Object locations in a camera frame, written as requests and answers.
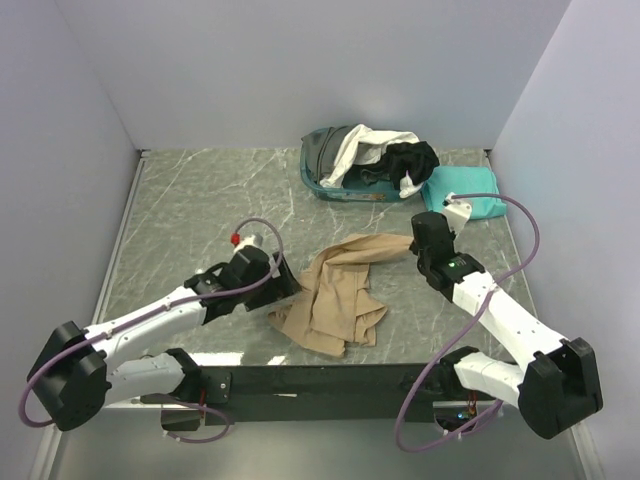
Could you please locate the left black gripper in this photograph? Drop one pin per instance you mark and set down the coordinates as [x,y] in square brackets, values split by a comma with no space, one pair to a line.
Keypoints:
[278,288]

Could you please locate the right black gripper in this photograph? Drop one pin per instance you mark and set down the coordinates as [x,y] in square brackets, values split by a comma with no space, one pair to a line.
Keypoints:
[413,248]

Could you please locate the tan t shirt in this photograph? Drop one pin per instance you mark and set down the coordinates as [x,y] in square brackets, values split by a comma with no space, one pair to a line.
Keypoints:
[334,308]

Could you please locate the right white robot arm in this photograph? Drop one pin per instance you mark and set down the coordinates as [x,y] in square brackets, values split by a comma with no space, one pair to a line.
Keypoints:
[552,381]

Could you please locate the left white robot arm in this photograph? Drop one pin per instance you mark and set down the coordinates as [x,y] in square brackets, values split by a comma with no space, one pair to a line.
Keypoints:
[81,370]

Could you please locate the folded teal t shirt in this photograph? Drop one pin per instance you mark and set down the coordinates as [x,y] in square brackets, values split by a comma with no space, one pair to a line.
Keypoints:
[464,180]

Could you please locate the black t shirt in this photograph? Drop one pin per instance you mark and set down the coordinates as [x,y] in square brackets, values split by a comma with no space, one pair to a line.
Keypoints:
[406,166]

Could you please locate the teal plastic basket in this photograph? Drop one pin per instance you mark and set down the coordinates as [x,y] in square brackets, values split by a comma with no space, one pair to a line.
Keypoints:
[354,189]

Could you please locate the black base beam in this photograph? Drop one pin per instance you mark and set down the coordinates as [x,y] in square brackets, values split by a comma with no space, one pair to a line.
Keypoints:
[306,393]

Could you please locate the grey t shirt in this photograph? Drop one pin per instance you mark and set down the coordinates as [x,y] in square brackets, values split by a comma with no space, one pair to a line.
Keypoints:
[320,149]

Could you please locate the white t shirt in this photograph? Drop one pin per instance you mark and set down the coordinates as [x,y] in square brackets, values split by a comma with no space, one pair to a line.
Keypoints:
[362,146]

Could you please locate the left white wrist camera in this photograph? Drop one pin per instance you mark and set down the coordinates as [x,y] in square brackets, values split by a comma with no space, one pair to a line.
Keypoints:
[239,242]

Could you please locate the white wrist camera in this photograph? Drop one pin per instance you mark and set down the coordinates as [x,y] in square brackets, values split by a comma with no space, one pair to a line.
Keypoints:
[457,213]
[239,242]

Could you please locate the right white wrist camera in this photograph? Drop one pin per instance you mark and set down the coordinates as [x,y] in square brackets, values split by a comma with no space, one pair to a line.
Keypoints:
[457,213]

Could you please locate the aluminium rail frame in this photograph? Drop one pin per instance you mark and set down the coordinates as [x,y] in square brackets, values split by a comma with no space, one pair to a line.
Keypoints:
[51,438]

